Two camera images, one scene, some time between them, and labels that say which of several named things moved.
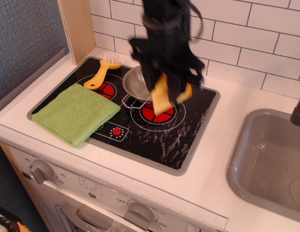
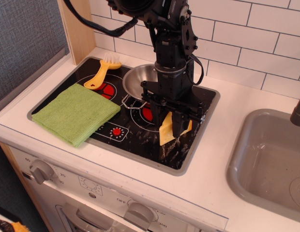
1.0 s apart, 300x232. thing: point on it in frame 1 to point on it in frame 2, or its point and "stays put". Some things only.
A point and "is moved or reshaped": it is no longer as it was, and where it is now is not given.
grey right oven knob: (139, 215) stays put
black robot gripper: (168, 48) to (174, 89)
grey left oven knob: (41, 171) stays put
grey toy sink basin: (267, 164) stays put
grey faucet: (297, 116) stays put
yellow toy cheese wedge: (161, 96) is moved or reshaped
